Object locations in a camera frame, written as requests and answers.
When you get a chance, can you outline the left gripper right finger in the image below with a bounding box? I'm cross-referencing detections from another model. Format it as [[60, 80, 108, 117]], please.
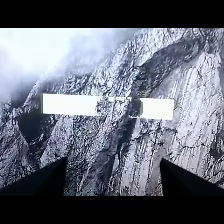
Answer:
[[159, 158, 224, 197]]

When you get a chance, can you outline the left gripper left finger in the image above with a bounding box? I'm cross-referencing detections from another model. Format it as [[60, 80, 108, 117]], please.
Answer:
[[0, 156, 68, 197]]

